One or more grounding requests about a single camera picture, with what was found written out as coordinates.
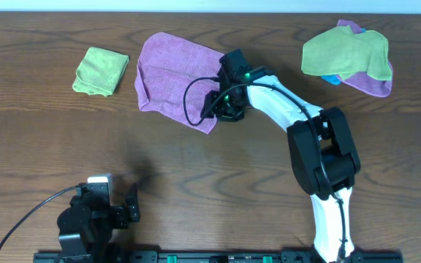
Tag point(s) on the purple cloth in pile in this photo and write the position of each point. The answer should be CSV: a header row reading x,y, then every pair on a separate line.
x,y
360,80

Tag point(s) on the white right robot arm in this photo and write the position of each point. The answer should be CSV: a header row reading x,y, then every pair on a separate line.
x,y
322,153

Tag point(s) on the purple microfiber cloth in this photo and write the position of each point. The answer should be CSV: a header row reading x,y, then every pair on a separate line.
x,y
172,77

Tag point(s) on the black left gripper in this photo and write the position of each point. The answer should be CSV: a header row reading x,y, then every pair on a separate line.
x,y
121,214

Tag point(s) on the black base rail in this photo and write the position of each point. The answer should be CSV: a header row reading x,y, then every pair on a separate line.
x,y
287,256

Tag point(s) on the blue cloth in pile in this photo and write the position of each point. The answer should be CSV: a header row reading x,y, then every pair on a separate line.
x,y
332,79

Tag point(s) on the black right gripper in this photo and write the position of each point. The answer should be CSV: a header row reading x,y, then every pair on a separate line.
x,y
212,96

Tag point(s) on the folded green cloth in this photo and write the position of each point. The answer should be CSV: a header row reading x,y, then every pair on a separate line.
x,y
100,72

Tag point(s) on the crumpled green cloth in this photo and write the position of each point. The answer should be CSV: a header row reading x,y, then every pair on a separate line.
x,y
340,51

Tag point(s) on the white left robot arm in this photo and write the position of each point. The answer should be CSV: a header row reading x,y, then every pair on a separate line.
x,y
86,227

